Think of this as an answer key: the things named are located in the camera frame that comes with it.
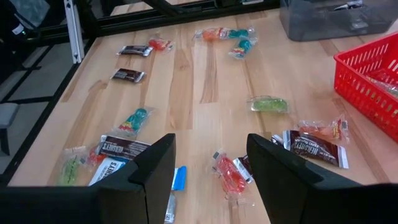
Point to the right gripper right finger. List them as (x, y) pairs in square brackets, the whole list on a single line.
[(289, 189)]

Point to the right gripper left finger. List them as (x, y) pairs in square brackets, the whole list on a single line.
[(146, 180)]

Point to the large brown Hershey's bar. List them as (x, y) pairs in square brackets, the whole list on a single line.
[(124, 147)]

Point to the brown zero sugar Hershey's bar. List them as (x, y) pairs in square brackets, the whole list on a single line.
[(314, 149)]

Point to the small brown chocolate bar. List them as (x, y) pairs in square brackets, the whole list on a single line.
[(135, 50), (128, 75), (351, 4), (244, 168), (276, 140)]

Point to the teal gummy candy packet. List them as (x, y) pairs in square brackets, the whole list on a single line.
[(243, 48), (241, 33), (135, 121)]

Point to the red gummy candy packet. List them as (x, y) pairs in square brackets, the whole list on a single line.
[(94, 157), (230, 177), (160, 44)]

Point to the orange gummy candy packet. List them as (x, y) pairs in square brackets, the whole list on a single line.
[(320, 129), (211, 33)]

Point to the green gummy candy packet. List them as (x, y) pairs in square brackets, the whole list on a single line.
[(70, 171), (269, 104)]

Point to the red plastic basket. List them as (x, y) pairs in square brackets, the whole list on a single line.
[(357, 81)]

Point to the clear wrapped gummy candy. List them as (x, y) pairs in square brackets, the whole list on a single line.
[(384, 84)]

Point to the grey plastic bin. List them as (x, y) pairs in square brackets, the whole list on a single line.
[(311, 25)]

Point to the silver aluminium extrusion post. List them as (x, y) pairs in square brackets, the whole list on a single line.
[(74, 31)]

